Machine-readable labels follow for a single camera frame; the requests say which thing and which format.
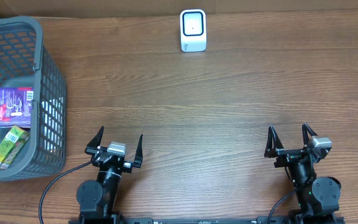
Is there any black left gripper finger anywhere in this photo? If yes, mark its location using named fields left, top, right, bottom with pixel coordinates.
left=134, top=134, right=143, bottom=168
left=86, top=126, right=104, bottom=149

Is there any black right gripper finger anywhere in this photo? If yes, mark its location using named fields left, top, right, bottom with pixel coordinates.
left=301, top=123, right=317, bottom=145
left=264, top=126, right=284, bottom=157

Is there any green yellow juice carton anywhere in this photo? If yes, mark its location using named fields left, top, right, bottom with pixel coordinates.
left=0, top=126, right=30, bottom=169

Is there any purple red tissue pack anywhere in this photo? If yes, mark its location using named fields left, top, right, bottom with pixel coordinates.
left=0, top=87, right=34, bottom=128

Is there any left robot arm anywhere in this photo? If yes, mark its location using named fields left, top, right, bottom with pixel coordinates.
left=76, top=127, right=143, bottom=223

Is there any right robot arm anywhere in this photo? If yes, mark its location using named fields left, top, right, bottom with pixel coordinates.
left=259, top=123, right=345, bottom=223

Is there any white barcode scanner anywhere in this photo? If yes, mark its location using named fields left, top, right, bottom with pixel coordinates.
left=180, top=9, right=207, bottom=52

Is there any grey plastic mesh basket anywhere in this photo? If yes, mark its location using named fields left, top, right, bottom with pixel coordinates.
left=0, top=16, right=67, bottom=182

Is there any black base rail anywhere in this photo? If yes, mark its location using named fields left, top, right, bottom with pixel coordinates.
left=68, top=216, right=346, bottom=224

